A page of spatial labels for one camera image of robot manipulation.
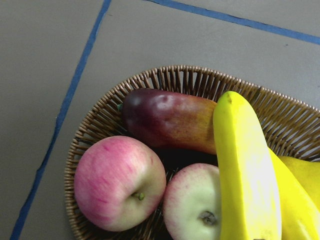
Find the yellow banana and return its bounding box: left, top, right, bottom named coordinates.
left=213, top=91, right=282, bottom=240
left=269, top=149, right=320, bottom=240

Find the dark red mango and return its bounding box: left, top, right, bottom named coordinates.
left=120, top=88, right=217, bottom=155

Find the pink red apple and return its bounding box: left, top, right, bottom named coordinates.
left=74, top=136, right=167, bottom=232

